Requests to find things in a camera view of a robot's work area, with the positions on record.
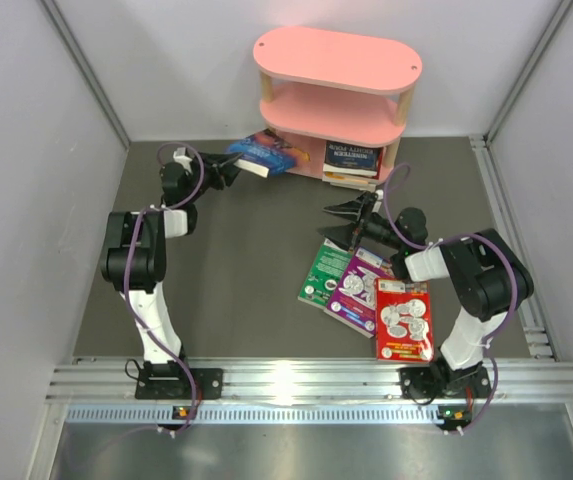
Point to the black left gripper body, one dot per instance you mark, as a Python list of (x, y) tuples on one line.
[(217, 170)]

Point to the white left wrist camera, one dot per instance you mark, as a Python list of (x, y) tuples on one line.
[(182, 157)]

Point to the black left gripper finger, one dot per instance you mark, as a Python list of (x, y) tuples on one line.
[(223, 179), (220, 160)]

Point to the dark red cream book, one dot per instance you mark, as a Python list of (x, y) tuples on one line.
[(361, 185)]

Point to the pink three-tier shelf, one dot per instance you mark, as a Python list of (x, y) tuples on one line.
[(321, 85)]

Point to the purple cartoon paperback book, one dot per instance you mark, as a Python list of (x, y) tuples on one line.
[(353, 302)]

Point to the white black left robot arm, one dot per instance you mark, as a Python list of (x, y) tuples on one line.
[(133, 259)]

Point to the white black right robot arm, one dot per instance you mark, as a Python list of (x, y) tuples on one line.
[(488, 278)]

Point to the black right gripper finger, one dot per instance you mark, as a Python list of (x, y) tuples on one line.
[(364, 204), (345, 237)]

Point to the green paperback book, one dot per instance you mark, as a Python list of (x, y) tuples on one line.
[(324, 274)]

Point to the red cartoon paperback book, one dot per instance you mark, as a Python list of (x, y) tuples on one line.
[(404, 329)]

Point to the blue bottom book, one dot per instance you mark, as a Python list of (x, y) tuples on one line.
[(266, 154)]

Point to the dark blue Nineteen Eighty-Four book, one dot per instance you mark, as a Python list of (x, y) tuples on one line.
[(351, 159)]

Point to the black Treehouse paperback book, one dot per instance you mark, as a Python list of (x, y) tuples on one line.
[(335, 177)]

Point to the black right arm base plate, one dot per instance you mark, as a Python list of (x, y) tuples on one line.
[(437, 382)]

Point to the aluminium mounting rail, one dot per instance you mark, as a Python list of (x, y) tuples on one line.
[(310, 381)]

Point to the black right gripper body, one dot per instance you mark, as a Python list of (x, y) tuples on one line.
[(359, 223)]

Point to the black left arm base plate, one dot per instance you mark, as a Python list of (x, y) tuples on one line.
[(201, 384)]

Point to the perforated metal cable tray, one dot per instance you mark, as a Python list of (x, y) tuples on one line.
[(228, 414)]

